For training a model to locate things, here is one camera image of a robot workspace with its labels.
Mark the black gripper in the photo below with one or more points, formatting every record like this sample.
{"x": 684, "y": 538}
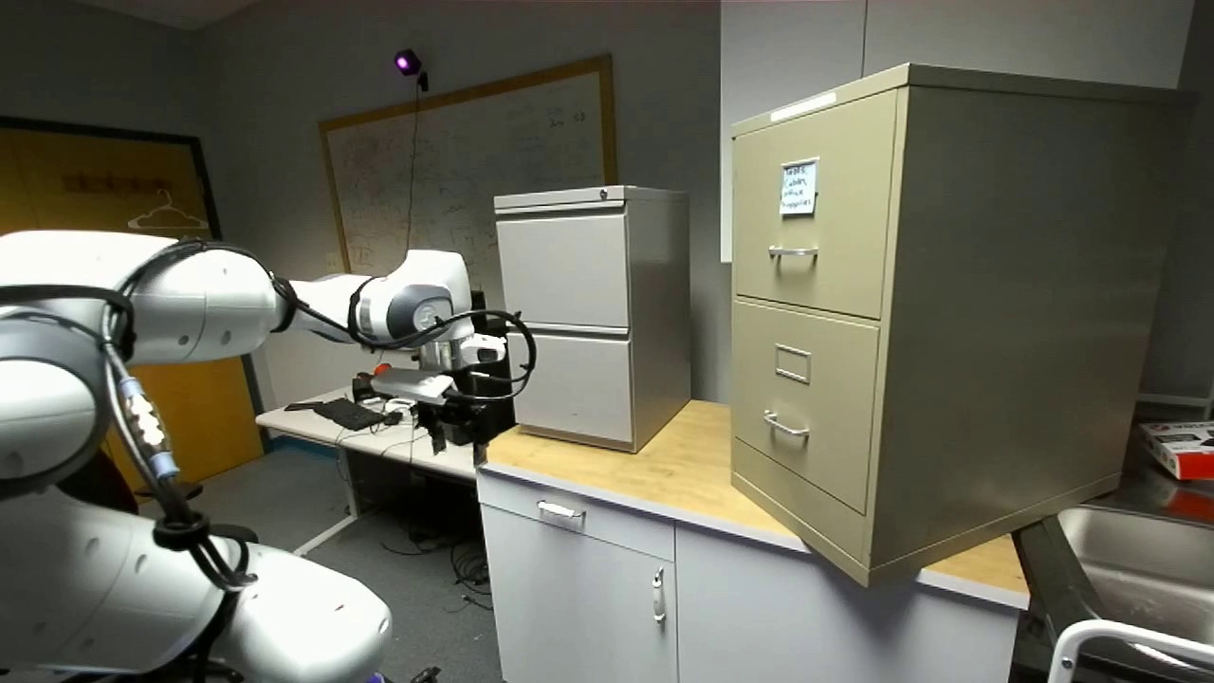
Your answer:
{"x": 477, "y": 409}

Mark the beige drawer with label holder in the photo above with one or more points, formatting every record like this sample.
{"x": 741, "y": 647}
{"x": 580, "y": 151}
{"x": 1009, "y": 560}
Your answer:
{"x": 840, "y": 440}

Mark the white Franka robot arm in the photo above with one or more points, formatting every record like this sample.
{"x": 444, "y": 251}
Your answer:
{"x": 192, "y": 306}

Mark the silver horizontal cabinet pull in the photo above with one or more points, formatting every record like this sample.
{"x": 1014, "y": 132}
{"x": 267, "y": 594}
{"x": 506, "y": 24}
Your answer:
{"x": 558, "y": 513}

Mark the tall grey cabinet drawer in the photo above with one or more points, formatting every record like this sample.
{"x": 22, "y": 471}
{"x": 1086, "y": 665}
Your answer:
{"x": 564, "y": 270}

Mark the grey metal file cabinet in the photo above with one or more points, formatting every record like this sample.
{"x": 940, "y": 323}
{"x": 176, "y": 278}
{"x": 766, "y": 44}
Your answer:
{"x": 658, "y": 314}

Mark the silver vertical cabinet pull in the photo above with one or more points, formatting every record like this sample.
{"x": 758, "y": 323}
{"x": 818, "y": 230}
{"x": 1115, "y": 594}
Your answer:
{"x": 658, "y": 594}

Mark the white base cabinet wood top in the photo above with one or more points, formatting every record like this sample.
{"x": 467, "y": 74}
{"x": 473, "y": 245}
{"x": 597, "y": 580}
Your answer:
{"x": 759, "y": 619}

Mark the beige drawer with white card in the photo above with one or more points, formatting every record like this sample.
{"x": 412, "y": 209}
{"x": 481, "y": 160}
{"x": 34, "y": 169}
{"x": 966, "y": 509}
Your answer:
{"x": 857, "y": 265}

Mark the beige metal file cabinet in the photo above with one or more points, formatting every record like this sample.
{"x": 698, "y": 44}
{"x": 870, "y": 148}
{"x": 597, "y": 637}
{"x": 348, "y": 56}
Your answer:
{"x": 1009, "y": 314}

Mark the white desk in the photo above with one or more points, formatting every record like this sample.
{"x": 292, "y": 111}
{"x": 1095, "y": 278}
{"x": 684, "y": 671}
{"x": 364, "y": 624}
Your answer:
{"x": 391, "y": 440}

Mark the dark device with red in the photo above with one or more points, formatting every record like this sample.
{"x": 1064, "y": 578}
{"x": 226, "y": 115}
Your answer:
{"x": 379, "y": 380}

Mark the black keyboard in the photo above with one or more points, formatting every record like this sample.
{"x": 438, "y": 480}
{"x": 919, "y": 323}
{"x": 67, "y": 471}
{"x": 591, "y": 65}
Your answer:
{"x": 348, "y": 414}

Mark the wood framed whiteboard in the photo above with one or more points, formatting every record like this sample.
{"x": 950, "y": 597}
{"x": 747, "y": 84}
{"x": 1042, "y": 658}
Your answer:
{"x": 506, "y": 164}

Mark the empty metal label holder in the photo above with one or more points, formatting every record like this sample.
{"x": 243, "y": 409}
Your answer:
{"x": 795, "y": 365}

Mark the white label card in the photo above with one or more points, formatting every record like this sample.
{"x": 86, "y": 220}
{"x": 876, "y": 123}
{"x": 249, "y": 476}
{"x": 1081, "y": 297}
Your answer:
{"x": 798, "y": 187}

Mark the steel sink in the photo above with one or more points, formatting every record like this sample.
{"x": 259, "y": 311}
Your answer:
{"x": 1139, "y": 556}

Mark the red and white box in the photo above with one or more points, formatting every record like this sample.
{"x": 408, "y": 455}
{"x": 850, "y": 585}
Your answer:
{"x": 1181, "y": 447}

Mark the camera with purple light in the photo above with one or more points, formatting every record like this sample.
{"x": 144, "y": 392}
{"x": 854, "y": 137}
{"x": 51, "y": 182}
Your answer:
{"x": 408, "y": 60}

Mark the orange board black frame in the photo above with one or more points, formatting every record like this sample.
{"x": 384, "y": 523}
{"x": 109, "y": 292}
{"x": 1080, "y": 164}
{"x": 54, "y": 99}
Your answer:
{"x": 63, "y": 175}

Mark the white tube frame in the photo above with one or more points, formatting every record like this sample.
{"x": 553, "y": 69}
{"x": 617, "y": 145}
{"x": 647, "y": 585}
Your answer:
{"x": 1113, "y": 628}

